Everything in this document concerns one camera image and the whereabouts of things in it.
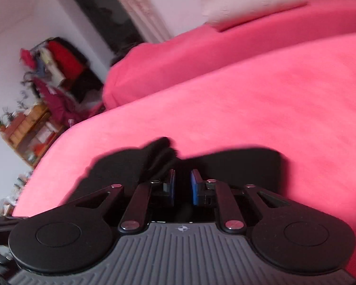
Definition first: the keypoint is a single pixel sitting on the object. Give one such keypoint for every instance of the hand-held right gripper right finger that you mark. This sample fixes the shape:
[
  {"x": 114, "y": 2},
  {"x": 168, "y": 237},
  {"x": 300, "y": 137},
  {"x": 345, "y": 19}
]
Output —
[{"x": 194, "y": 190}]

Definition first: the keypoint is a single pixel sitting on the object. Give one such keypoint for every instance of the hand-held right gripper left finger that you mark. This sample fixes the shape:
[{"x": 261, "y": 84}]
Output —
[{"x": 172, "y": 187}]

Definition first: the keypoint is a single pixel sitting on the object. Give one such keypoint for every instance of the pink fleece blanket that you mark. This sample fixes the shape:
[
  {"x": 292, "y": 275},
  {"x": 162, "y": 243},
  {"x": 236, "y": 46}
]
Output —
[{"x": 255, "y": 104}]

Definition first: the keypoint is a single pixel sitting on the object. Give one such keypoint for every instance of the coral bed cover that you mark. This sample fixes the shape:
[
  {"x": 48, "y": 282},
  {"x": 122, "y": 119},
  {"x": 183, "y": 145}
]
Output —
[{"x": 195, "y": 62}]

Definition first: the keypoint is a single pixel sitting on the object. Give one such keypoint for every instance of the pile of hanging clothes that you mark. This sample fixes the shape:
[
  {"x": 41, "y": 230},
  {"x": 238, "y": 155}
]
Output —
[{"x": 59, "y": 104}]

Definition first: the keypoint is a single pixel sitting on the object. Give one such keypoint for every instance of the wooden shelf unit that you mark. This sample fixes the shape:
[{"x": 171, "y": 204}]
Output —
[{"x": 26, "y": 133}]

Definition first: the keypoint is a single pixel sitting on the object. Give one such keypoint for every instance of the red hanging jacket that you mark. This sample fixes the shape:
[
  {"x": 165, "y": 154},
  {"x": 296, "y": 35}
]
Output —
[{"x": 65, "y": 58}]

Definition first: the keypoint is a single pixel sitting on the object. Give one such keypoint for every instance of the pale patterned curtain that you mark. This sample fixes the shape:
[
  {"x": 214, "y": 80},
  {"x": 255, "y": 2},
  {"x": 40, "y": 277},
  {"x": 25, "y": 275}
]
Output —
[{"x": 142, "y": 9}]

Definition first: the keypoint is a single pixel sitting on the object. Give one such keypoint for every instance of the pale satin pillow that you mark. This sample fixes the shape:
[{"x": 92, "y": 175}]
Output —
[{"x": 249, "y": 3}]

